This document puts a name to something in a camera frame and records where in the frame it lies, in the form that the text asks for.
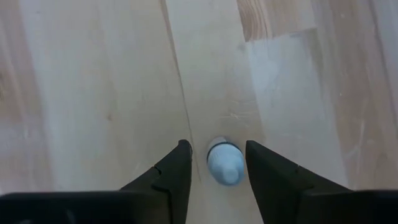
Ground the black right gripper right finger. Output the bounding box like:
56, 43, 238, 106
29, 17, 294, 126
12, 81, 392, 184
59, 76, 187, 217
245, 139, 398, 224

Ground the small white-capped dropper bottle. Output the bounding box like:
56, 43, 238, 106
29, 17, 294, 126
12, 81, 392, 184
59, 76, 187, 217
206, 136, 246, 187

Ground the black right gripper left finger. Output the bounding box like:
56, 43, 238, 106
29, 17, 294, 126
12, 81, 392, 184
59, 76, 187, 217
0, 139, 193, 224

